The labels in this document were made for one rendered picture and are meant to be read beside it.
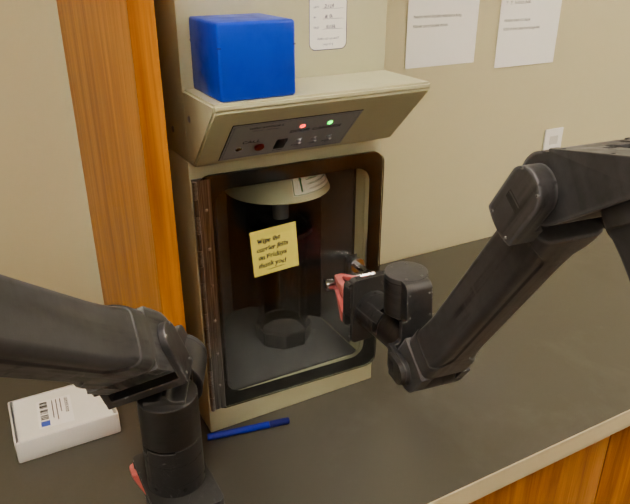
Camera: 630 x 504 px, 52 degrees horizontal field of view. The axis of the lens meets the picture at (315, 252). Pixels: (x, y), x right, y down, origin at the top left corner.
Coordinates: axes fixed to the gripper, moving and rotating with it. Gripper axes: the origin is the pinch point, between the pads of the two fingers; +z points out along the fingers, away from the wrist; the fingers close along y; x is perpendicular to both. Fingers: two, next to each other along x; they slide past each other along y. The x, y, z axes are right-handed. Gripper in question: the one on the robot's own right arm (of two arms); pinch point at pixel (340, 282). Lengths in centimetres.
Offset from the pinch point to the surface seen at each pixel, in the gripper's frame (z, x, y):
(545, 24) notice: 50, -90, 30
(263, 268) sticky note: 4.5, 11.1, 3.1
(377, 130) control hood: 1.6, -6.9, 23.1
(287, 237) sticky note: 4.4, 7.0, 7.5
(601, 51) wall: 51, -114, 22
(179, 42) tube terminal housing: 6.0, 20.9, 36.8
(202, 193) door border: 4.7, 19.8, 16.7
